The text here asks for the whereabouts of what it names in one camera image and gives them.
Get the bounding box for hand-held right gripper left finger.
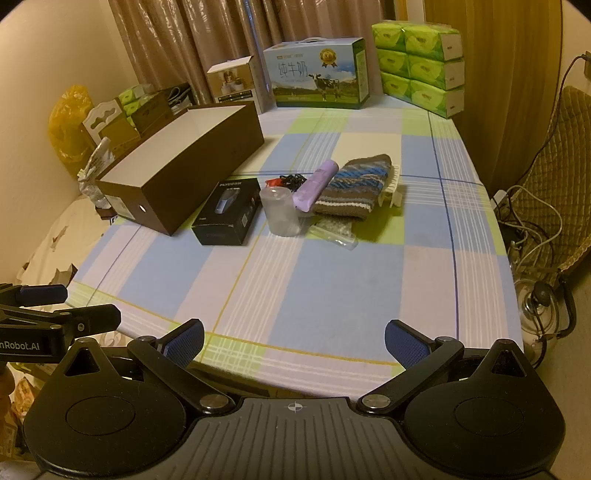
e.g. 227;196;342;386
62;318;232;414

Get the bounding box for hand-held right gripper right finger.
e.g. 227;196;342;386
360;318;531;414

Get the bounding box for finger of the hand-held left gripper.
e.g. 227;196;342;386
0;285;68;306
0;305;122;334

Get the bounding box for clear bag of cotton swabs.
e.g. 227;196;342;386
307;218;359;251

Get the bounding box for black shaver box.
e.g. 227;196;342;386
191;178;262;246

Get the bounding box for white hair claw clip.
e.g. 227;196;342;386
369;161;406;209

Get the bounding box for translucent plastic cup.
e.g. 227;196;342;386
259;186;308;237

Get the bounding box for striped knitted cloth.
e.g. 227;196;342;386
310;154;393;220

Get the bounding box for purple bottle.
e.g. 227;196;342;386
294;160;341;215

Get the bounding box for brown cardboard box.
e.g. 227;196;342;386
95;100;265;236

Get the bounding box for black cable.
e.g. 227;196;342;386
276;173;309;191

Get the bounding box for colourful packaging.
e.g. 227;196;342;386
0;367;34;462

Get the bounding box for plaid tablecloth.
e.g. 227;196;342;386
67;92;526;400

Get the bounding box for crumpled clear plastic bag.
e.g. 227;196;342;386
77;137;115;209

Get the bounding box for glass kettle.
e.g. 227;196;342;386
514;272;579;366

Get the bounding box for yellow plastic bag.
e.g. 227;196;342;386
48;84;101;179

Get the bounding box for cardboard hanger card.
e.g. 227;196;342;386
82;100;129;145

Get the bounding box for brown shipping carton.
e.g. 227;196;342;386
99;92;175;160

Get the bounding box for green tissue pack bundle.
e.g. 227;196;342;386
117;85;154;114

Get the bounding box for quilted brown chair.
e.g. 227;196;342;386
503;85;591;278

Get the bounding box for white paper bag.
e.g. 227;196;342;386
168;83;193;114

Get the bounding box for white and beige product box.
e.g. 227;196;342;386
206;55;273;114

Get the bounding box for stack of green tissue packs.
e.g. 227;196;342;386
372;21;465;120

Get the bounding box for milk carton with cow print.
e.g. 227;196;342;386
263;37;371;110

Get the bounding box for brown curtain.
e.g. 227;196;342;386
108;0;396;106

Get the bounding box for white cables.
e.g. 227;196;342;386
493;185;570;278

